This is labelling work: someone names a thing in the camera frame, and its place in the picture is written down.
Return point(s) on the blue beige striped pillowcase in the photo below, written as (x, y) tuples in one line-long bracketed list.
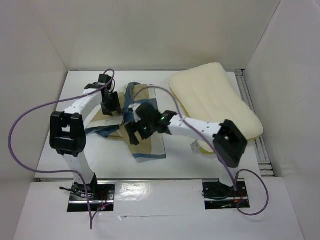
[(113, 127)]

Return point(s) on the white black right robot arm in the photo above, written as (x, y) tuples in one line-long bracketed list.
[(225, 139)]

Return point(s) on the white pillow care label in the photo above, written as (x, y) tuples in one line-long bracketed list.
[(194, 146)]

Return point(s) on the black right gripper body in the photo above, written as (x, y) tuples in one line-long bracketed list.
[(136, 130)]

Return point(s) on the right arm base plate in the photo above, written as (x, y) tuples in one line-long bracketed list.
[(220, 197)]

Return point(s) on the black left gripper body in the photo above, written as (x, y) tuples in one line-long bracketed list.
[(111, 104)]

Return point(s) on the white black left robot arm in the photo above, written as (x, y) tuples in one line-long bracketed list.
[(68, 130)]

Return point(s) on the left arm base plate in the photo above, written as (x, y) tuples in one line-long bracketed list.
[(101, 201)]

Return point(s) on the cream yellow-edged pillow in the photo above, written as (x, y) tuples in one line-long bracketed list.
[(206, 93)]

